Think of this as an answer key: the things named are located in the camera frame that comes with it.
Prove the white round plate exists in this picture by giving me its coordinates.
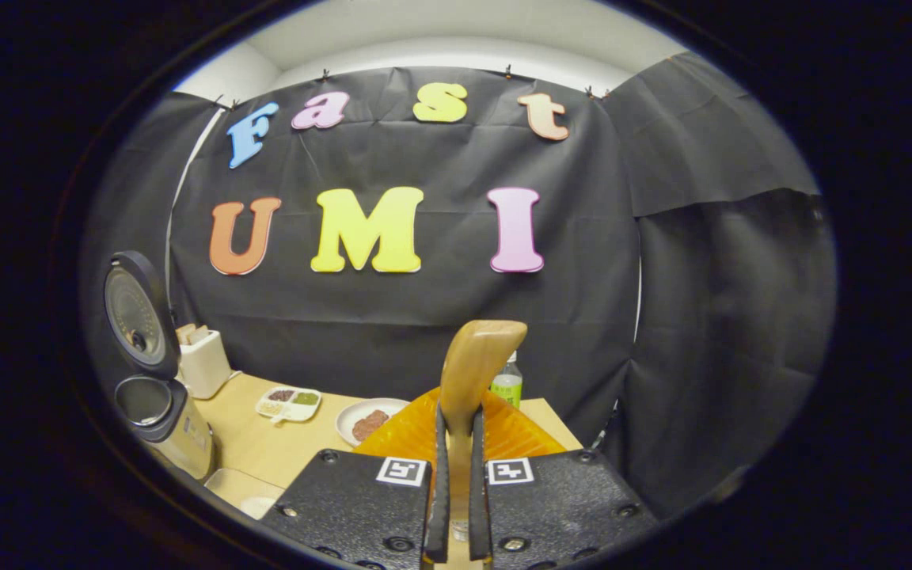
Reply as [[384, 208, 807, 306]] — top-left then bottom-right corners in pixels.
[[335, 397, 411, 447]]

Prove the black backdrop cloth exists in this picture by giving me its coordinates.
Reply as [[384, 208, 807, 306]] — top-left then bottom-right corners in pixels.
[[80, 51, 837, 515]]

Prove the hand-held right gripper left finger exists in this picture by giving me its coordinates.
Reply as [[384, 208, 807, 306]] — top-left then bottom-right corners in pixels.
[[260, 388, 450, 570]]

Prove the brown meat piece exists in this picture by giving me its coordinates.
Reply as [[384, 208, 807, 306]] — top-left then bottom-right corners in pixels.
[[351, 409, 391, 443]]

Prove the wooden spoon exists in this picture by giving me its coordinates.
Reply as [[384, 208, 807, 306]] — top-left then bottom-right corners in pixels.
[[439, 319, 529, 547]]

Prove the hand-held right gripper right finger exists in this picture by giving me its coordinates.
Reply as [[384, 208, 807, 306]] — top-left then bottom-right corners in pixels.
[[468, 388, 659, 570]]

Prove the green label drink bottle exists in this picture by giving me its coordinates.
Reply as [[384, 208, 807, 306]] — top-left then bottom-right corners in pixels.
[[490, 351, 524, 409]]

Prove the grey rice cooker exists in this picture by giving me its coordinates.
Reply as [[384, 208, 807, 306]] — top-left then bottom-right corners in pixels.
[[102, 251, 218, 482]]

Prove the white toaster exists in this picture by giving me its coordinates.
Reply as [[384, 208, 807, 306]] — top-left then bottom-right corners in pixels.
[[176, 323, 233, 400]]

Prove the white divided bean tray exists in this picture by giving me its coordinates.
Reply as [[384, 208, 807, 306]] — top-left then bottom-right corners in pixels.
[[255, 386, 322, 423]]

